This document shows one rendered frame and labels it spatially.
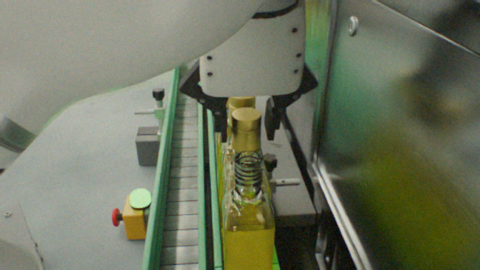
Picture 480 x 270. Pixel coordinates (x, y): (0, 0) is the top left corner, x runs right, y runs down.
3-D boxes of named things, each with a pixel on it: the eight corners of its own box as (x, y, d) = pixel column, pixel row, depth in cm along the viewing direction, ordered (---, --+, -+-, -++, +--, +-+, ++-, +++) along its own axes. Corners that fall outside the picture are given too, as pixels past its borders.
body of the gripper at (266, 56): (305, -37, 36) (290, 63, 44) (194, -36, 35) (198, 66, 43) (326, 1, 30) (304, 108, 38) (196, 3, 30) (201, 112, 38)
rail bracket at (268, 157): (297, 223, 69) (304, 162, 62) (259, 226, 69) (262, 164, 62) (293, 208, 73) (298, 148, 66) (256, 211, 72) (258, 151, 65)
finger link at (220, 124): (226, 80, 42) (225, 124, 47) (196, 81, 41) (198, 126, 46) (228, 99, 40) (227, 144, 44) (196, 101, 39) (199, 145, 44)
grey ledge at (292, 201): (311, 249, 76) (318, 206, 70) (266, 252, 75) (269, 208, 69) (252, 71, 157) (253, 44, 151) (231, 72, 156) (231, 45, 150)
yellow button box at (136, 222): (160, 239, 83) (156, 213, 79) (124, 241, 82) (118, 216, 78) (162, 217, 89) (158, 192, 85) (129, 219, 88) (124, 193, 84)
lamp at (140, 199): (151, 210, 80) (148, 198, 78) (128, 211, 80) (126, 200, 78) (153, 196, 84) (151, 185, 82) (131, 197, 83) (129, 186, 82)
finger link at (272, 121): (297, 77, 42) (289, 121, 47) (268, 78, 42) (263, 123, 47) (303, 96, 40) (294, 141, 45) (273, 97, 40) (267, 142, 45)
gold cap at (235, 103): (256, 129, 49) (257, 98, 47) (228, 130, 49) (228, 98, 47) (255, 116, 53) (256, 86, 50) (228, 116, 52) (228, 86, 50)
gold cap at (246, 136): (263, 153, 45) (264, 120, 43) (232, 155, 44) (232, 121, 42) (258, 138, 48) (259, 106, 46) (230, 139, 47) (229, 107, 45)
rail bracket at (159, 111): (168, 144, 92) (163, 93, 85) (137, 146, 92) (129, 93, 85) (169, 136, 96) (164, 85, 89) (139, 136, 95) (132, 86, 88)
